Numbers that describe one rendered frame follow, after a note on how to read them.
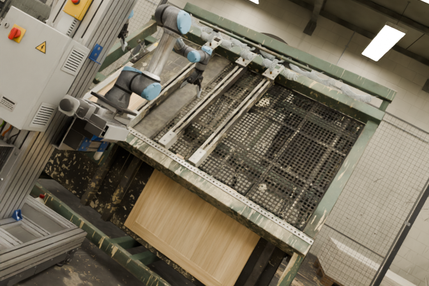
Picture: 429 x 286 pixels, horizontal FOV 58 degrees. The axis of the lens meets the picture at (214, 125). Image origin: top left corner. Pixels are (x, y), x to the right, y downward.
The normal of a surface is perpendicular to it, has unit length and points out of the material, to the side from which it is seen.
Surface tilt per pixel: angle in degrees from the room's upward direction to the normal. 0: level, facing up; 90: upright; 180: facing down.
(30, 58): 90
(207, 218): 90
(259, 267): 90
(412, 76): 90
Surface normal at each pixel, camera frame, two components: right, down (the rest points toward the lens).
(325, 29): -0.15, -0.09
